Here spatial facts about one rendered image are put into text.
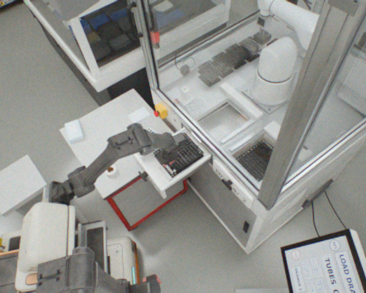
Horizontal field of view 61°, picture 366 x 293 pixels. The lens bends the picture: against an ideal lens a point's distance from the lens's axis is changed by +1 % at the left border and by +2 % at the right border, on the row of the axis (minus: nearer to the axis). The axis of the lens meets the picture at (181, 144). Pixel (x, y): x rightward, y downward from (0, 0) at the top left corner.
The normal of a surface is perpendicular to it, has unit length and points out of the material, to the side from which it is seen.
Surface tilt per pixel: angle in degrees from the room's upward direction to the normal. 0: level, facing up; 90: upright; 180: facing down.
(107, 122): 0
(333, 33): 90
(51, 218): 42
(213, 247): 0
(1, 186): 0
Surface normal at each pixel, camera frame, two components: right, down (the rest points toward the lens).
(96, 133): -0.07, -0.54
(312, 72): -0.80, 0.53
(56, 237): 0.61, -0.52
